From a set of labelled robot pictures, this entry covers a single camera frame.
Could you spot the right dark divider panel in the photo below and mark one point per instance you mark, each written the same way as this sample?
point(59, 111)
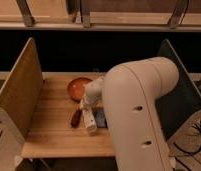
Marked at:
point(181, 107)

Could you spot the wooden upper shelf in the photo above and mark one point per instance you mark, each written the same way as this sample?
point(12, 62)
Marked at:
point(102, 15)

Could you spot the white plastic bottle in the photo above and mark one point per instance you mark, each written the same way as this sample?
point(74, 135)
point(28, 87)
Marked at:
point(89, 121)

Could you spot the left wooden divider panel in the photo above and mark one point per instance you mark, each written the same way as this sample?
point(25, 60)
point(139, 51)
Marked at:
point(20, 91)

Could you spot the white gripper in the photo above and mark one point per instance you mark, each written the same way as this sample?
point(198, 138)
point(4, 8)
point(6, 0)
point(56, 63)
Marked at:
point(85, 103)

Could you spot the blue rectangular sponge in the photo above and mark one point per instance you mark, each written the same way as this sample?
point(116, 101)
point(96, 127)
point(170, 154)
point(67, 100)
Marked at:
point(100, 119)

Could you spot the orange ceramic bowl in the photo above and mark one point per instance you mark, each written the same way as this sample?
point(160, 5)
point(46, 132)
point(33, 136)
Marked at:
point(75, 88)

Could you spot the dark red oblong object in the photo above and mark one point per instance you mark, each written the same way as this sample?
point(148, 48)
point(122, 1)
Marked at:
point(76, 118)

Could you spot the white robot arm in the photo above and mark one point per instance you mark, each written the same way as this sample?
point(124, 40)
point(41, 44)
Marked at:
point(128, 93)

